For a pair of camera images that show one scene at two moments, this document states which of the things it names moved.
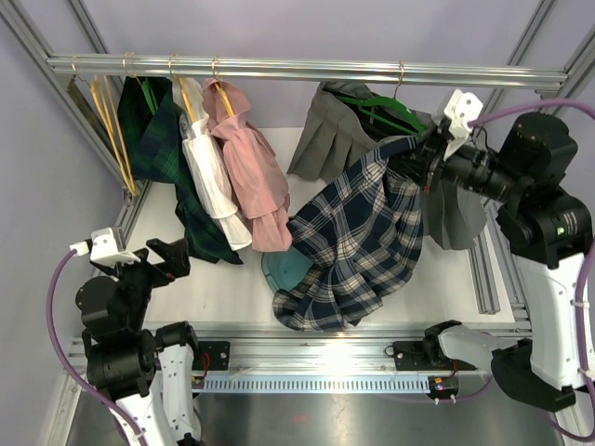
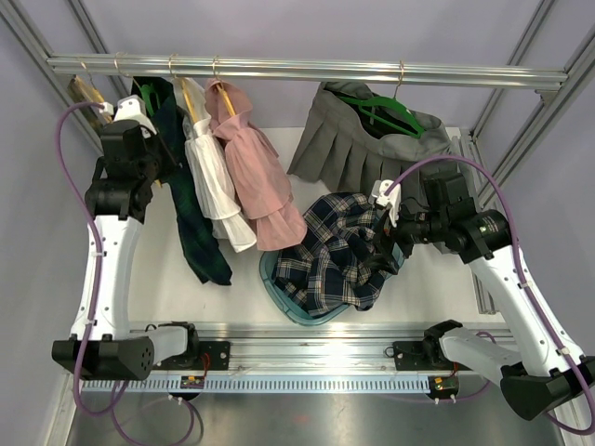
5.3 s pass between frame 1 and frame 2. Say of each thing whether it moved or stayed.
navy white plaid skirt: moved
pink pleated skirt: stayed
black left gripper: moved
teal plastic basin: moved
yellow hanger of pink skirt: stayed
